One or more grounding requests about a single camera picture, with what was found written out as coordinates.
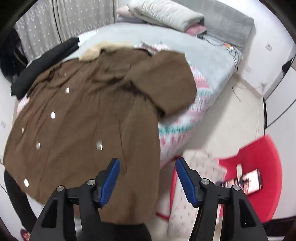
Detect light blue bed sheet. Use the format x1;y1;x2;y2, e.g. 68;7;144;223
65;23;242;95

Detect pink small pillow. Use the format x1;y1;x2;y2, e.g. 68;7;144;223
185;24;208;37

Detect grey folded blanket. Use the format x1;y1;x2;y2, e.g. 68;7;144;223
116;15;146;24

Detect grey quilted headboard cushion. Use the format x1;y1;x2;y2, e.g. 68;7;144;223
177;0;254;52

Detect grey dotted curtain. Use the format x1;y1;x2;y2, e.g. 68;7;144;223
15;0;114;61

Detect white grey sliding wardrobe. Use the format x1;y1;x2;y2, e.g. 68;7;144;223
265;59;295;219

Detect dark hanging clothes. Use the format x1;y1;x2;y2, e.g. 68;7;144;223
1;28;29;83

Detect black charger cable on bed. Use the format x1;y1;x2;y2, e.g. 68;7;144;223
196;33;240;72

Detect patterned pink green blanket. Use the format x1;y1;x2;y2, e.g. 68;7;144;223
4;45;209;178

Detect black folded garment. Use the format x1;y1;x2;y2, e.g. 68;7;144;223
11;37;79;100

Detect cream white pillow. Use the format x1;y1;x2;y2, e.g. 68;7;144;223
127;1;204;32

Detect smartphone with lit screen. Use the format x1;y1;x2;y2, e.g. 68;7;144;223
221;169;262;195

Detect white patterned cloth on stool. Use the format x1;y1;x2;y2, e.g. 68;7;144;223
168;149;226;238

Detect brown coat with fur collar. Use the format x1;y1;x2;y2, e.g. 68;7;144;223
4;48;197;225

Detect red plastic stool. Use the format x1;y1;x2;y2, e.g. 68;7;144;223
169;135;283;224

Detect white wall socket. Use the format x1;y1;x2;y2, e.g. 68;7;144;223
265;43;273;51

